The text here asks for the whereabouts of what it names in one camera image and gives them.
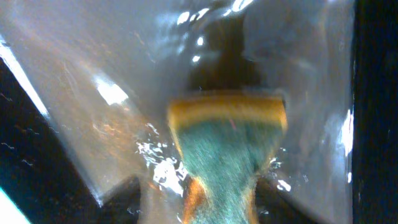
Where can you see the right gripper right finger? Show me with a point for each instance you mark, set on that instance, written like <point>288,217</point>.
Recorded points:
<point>274,207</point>

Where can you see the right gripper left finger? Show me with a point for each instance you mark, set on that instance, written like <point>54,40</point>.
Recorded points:
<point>124,206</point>

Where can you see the green yellow sponge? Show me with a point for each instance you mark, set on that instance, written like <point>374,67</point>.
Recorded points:
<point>225,141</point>

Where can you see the teal plastic tray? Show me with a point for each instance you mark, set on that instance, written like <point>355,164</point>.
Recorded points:
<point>9,212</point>

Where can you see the black tray with water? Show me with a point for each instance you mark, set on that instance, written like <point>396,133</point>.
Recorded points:
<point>86,86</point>

